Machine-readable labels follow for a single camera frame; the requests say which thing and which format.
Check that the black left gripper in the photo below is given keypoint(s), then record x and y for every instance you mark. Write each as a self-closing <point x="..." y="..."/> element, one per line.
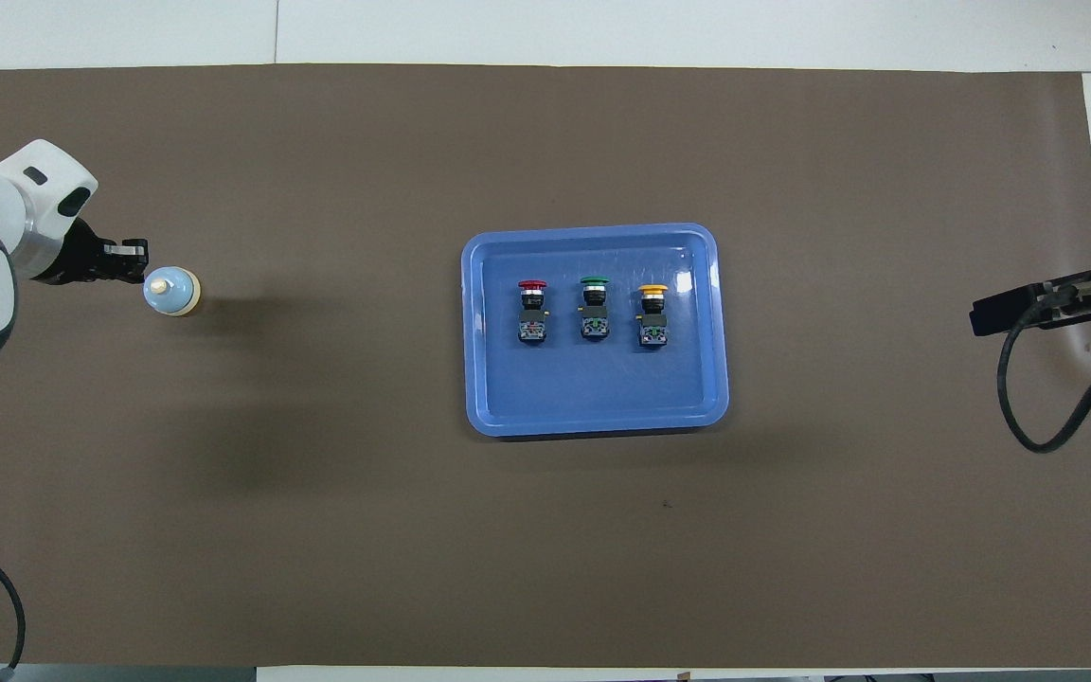
<point x="77" y="260"/>

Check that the light blue desk bell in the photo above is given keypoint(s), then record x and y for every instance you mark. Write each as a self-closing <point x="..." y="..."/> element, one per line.
<point x="171" y="294"/>

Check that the yellow push button switch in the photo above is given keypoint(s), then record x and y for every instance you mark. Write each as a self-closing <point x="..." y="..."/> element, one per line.
<point x="652" y="329"/>

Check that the red push button switch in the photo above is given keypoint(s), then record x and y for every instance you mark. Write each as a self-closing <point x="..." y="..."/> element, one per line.
<point x="532" y="325"/>

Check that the green push button switch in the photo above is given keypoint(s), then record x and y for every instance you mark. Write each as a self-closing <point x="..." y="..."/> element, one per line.
<point x="594" y="322"/>

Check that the blue plastic tray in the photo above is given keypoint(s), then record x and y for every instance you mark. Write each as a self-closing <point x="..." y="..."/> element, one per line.
<point x="593" y="388"/>

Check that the brown table mat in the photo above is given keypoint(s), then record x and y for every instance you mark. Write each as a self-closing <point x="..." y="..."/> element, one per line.
<point x="318" y="521"/>

